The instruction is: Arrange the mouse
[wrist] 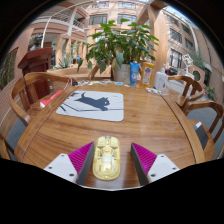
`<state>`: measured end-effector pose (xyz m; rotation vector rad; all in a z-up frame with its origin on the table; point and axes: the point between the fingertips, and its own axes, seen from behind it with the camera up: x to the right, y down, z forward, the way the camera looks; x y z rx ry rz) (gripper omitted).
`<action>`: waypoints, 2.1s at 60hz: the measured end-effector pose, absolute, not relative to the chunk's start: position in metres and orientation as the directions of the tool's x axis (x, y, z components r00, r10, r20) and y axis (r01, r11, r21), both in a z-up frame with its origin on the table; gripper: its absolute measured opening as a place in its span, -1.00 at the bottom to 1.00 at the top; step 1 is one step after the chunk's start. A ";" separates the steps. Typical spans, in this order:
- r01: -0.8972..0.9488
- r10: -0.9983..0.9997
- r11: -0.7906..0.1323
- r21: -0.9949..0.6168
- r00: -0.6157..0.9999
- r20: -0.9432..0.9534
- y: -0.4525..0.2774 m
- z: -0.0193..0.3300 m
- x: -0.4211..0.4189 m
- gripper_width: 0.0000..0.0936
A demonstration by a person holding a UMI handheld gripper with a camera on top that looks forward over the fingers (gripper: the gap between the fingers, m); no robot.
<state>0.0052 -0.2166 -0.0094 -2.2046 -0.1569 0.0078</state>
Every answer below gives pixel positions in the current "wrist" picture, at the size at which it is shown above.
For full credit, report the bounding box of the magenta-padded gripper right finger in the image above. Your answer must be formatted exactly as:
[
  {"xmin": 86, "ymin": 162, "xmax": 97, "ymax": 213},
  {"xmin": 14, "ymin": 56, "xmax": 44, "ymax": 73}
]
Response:
[{"xmin": 130, "ymin": 142, "xmax": 181, "ymax": 187}]

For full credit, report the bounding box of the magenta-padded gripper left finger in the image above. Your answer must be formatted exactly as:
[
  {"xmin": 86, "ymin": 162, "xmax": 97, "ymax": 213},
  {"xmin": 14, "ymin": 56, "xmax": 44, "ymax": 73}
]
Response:
[{"xmin": 43, "ymin": 141, "xmax": 96, "ymax": 185}]

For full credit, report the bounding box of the yellow translucent computer mouse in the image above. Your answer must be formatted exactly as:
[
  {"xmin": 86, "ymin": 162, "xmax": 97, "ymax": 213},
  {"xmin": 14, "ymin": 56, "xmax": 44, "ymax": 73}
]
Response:
[{"xmin": 92, "ymin": 135, "xmax": 122, "ymax": 182}]

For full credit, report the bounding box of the grey cat-print mouse pad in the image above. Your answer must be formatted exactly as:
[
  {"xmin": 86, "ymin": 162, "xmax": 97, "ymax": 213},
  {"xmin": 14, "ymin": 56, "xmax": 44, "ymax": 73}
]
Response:
[{"xmin": 55, "ymin": 90, "xmax": 125, "ymax": 123}]

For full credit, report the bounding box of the black notebook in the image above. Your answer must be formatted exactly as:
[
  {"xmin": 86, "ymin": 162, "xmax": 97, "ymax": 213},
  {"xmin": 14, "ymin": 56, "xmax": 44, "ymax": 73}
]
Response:
[{"xmin": 194, "ymin": 121, "xmax": 209, "ymax": 149}]

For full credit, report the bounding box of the wooden armchair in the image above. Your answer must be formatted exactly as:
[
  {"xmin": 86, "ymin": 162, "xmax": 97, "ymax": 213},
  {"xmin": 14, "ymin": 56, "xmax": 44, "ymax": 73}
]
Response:
[
  {"xmin": 181, "ymin": 99, "xmax": 224, "ymax": 161},
  {"xmin": 88, "ymin": 63, "xmax": 113, "ymax": 82},
  {"xmin": 9, "ymin": 71, "xmax": 73, "ymax": 134},
  {"xmin": 166, "ymin": 74, "xmax": 205, "ymax": 108}
]

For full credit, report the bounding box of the small white packet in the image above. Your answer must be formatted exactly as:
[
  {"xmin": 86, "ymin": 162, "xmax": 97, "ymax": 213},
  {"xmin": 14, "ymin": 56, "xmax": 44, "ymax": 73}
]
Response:
[{"xmin": 145, "ymin": 87, "xmax": 161, "ymax": 95}]

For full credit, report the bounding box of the white pump bottle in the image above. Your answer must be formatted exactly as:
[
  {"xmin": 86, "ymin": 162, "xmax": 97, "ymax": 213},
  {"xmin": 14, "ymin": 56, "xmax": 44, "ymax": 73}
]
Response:
[{"xmin": 153, "ymin": 66, "xmax": 169, "ymax": 93}]

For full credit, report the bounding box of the yellow flowering potted plant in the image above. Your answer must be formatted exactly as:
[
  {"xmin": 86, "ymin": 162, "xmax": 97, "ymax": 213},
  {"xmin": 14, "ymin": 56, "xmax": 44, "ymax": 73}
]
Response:
[{"xmin": 206, "ymin": 85, "xmax": 216, "ymax": 101}]

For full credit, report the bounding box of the yellow liquid bottle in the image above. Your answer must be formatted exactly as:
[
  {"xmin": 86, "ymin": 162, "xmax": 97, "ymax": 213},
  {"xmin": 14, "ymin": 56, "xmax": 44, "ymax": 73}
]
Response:
[{"xmin": 140, "ymin": 59, "xmax": 155, "ymax": 89}]

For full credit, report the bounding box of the blue squeeze tube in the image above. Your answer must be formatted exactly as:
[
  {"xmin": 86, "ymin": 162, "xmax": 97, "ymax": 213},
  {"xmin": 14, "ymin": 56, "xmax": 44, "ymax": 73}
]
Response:
[{"xmin": 129, "ymin": 61, "xmax": 140, "ymax": 87}]

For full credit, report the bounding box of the spiky green agave plant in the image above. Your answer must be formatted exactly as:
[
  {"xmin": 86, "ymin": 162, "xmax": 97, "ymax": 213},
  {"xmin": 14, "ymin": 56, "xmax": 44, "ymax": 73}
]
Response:
[{"xmin": 54, "ymin": 54, "xmax": 73, "ymax": 70}]

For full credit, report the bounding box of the dark red wooden lectern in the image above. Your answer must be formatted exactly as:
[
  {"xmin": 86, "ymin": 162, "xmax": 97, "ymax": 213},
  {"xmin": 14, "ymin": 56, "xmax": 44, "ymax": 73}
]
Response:
[{"xmin": 18, "ymin": 47, "xmax": 54, "ymax": 104}]

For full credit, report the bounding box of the white metal sculpture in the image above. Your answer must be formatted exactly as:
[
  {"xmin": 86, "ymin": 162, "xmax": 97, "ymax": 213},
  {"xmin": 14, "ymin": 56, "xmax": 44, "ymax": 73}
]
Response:
[{"xmin": 181, "ymin": 53, "xmax": 194, "ymax": 73}]

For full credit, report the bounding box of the leafy green potted plant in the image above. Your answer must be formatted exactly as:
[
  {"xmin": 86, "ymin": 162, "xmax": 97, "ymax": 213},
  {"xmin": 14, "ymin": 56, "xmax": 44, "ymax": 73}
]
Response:
[{"xmin": 77, "ymin": 18, "xmax": 160, "ymax": 84}]

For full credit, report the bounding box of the dark bust statue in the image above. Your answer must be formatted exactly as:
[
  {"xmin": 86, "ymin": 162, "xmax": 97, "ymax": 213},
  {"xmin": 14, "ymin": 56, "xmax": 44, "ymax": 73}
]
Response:
[{"xmin": 29, "ymin": 33, "xmax": 44, "ymax": 51}]

